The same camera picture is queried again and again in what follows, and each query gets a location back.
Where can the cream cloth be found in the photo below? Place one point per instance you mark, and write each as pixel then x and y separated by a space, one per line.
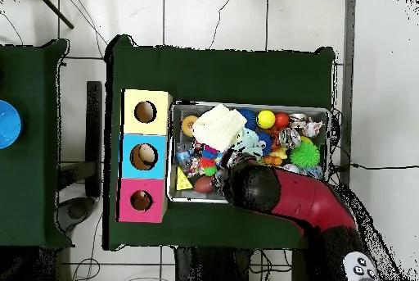
pixel 219 125

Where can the mint green cloth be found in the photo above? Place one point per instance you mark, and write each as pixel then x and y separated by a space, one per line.
pixel 248 141

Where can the yellow plush toy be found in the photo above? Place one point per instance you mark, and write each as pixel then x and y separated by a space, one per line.
pixel 280 154

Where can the brown plush bear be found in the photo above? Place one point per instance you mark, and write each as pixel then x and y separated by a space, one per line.
pixel 141 195

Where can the blue bowl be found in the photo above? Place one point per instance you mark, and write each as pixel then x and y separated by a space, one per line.
pixel 9 123

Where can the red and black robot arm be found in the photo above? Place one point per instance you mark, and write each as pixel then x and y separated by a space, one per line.
pixel 311 199

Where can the wooden box with three holes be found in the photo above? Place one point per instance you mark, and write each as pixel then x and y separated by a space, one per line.
pixel 160 123

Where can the silver mesh bin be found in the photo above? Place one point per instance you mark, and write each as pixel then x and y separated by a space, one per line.
pixel 190 195

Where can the toy burger bun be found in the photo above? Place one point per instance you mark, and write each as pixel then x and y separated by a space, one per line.
pixel 187 126

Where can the brown toy football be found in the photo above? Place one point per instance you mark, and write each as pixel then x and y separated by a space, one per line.
pixel 203 184

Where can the yellow toy cheese wedge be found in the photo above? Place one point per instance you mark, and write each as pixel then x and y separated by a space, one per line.
pixel 183 182

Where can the blue spiky ball with eyes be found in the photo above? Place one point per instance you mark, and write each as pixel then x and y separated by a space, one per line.
pixel 266 140

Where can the large yellow ball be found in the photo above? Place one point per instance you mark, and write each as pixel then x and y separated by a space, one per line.
pixel 266 119

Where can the dark green table cloth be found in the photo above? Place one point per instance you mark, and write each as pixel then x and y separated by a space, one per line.
pixel 212 74
pixel 32 179

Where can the orange ball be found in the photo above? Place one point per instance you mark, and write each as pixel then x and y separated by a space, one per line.
pixel 281 120

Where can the large green spiky ball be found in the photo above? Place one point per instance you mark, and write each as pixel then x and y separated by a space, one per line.
pixel 305 155

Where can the black upright panel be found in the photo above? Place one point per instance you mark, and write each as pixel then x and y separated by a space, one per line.
pixel 94 150

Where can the grey stand base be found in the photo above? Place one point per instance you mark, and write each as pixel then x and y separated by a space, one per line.
pixel 75 212

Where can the black tripod leg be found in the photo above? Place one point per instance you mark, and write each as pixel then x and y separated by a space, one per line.
pixel 54 9

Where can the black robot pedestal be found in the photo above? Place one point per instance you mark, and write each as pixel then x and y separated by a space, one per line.
pixel 209 264

